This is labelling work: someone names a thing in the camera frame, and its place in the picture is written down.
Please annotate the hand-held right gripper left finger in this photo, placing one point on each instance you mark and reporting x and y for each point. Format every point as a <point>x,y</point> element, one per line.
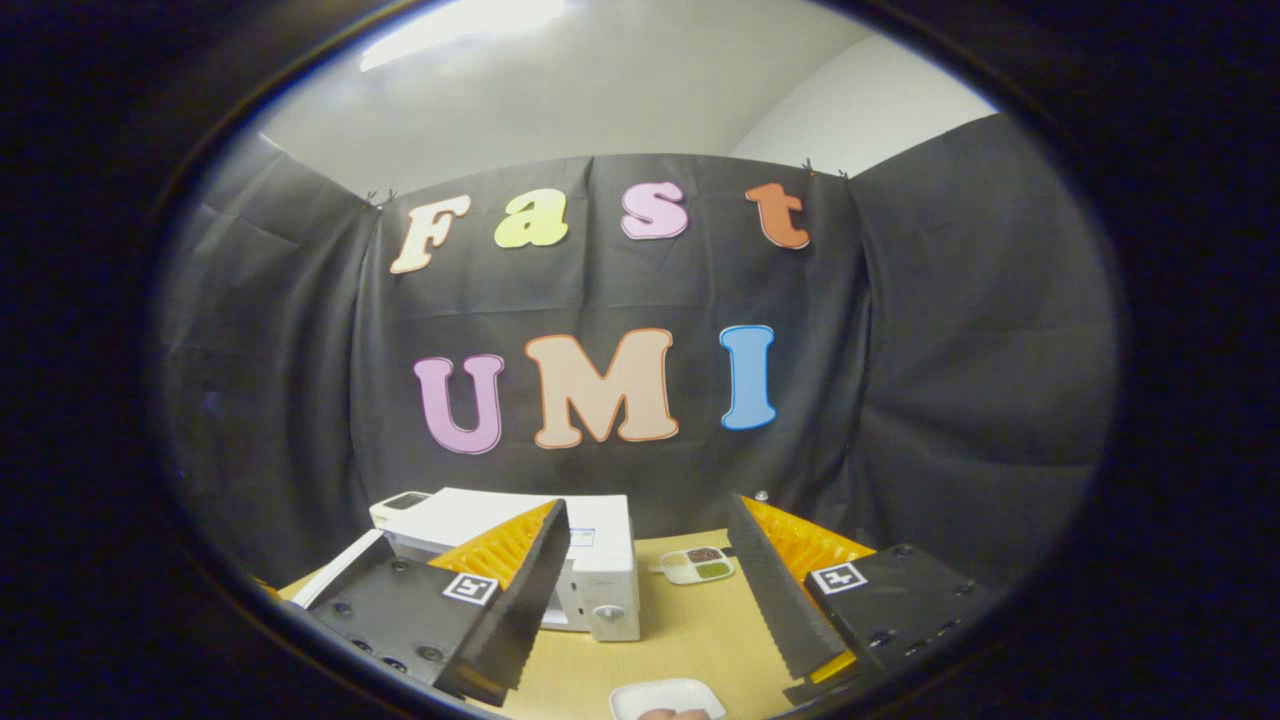
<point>530,600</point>

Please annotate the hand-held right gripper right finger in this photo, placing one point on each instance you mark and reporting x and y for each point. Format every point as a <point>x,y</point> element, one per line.
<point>775,610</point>

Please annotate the white microwave oven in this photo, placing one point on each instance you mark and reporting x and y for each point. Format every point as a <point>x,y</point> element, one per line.
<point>600,560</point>

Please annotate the white compartment tray with beans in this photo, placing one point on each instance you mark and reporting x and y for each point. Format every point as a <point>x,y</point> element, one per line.
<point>697,565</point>

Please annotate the white square plate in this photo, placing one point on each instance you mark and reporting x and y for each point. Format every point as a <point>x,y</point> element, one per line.
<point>650,695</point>

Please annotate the white toaster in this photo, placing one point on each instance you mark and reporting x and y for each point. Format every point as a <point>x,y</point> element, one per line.
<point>403,505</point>

